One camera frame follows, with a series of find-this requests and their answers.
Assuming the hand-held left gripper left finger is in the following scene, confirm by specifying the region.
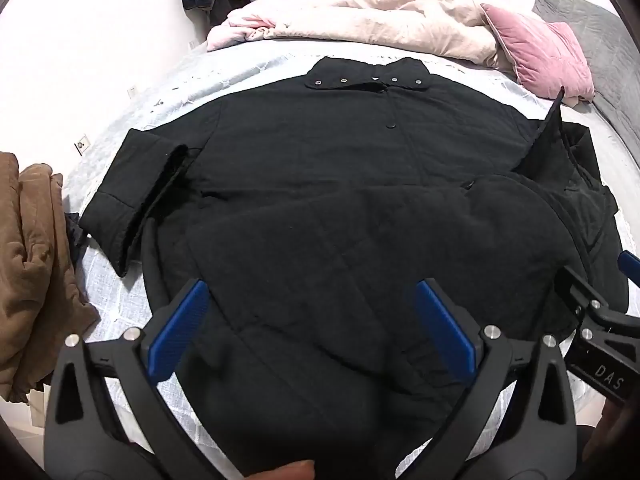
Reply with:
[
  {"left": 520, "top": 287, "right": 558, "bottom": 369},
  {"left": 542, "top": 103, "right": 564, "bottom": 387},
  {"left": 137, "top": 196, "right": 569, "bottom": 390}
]
[{"left": 44, "top": 278, "right": 222, "bottom": 480}]

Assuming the grey quilted pillow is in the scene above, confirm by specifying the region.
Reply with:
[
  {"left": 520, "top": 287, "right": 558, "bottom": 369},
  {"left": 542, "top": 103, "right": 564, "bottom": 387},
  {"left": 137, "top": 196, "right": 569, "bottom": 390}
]
[{"left": 531, "top": 0, "right": 640, "bottom": 161}]

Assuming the black coat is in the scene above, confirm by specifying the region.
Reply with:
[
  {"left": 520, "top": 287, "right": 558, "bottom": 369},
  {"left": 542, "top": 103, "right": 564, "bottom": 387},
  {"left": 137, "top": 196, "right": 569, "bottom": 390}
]
[{"left": 79, "top": 57, "right": 628, "bottom": 480}]

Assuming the beige duvet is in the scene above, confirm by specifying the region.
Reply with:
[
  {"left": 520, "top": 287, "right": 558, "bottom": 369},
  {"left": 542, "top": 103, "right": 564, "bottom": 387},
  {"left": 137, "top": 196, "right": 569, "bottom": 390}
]
[{"left": 260, "top": 0, "right": 516, "bottom": 68}]

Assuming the bed with grey sheet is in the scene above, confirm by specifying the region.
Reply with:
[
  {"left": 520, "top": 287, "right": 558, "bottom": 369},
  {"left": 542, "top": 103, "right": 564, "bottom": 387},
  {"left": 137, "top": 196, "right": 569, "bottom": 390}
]
[{"left": 585, "top": 102, "right": 640, "bottom": 241}]

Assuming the pink blanket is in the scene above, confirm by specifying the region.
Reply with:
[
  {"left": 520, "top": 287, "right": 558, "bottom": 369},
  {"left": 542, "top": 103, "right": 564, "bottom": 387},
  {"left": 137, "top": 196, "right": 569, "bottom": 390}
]
[{"left": 206, "top": 0, "right": 281, "bottom": 52}]

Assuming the pink velvet pillow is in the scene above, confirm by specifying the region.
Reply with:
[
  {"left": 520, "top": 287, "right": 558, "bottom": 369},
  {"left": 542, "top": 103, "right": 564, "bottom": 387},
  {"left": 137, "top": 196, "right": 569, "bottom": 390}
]
[{"left": 481, "top": 4, "right": 596, "bottom": 107}]

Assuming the person's left hand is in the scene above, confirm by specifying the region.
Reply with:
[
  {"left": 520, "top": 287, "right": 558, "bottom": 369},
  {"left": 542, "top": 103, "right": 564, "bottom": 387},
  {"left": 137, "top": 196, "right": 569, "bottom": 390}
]
[{"left": 250, "top": 460, "right": 317, "bottom": 480}]

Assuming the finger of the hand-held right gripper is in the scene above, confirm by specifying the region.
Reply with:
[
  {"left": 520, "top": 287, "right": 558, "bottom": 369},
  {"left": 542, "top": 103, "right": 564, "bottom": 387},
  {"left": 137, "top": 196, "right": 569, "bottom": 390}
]
[
  {"left": 555, "top": 264, "right": 610, "bottom": 319},
  {"left": 618, "top": 248, "right": 640, "bottom": 287}
]

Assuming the brown garment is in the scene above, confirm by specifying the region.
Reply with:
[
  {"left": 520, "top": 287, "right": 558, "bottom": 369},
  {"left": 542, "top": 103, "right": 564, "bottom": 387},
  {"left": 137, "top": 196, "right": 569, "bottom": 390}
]
[{"left": 0, "top": 152, "right": 98, "bottom": 403}]

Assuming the light grey checked throw blanket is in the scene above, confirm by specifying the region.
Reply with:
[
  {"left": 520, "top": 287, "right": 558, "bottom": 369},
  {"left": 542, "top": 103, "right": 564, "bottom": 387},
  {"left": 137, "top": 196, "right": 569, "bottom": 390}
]
[{"left": 62, "top": 40, "right": 626, "bottom": 461}]

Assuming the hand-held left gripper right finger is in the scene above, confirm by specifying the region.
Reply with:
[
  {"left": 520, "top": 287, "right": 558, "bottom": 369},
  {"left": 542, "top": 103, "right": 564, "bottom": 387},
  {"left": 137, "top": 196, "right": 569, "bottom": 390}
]
[{"left": 416, "top": 277, "right": 582, "bottom": 480}]

